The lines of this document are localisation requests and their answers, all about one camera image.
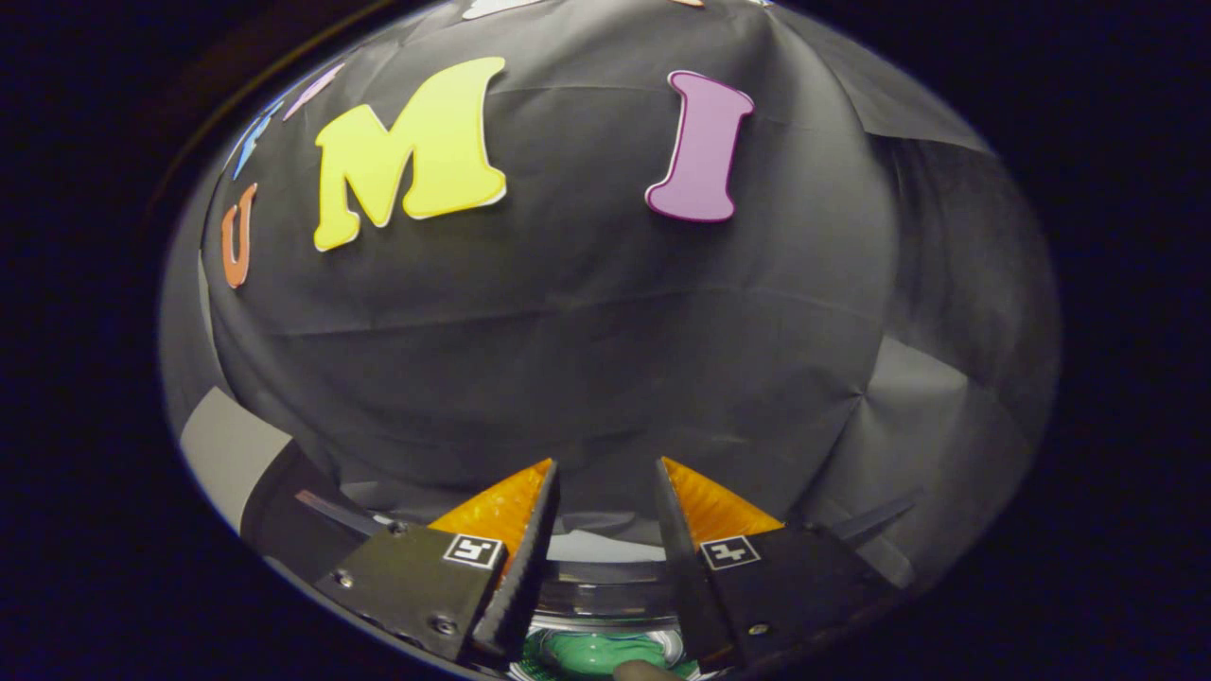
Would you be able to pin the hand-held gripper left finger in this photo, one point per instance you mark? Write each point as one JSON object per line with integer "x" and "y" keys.
{"x": 525, "y": 577}

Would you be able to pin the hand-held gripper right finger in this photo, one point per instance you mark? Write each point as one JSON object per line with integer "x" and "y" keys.
{"x": 683, "y": 567}

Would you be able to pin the green shirt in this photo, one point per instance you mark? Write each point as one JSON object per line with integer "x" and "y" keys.
{"x": 587, "y": 653}

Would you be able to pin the black washing machine lid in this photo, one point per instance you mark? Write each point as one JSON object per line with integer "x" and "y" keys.
{"x": 605, "y": 506}

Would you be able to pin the black backdrop cloth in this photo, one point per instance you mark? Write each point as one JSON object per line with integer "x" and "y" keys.
{"x": 587, "y": 331}

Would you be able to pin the grey top cabinet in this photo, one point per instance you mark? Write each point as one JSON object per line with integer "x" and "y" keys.
{"x": 227, "y": 449}

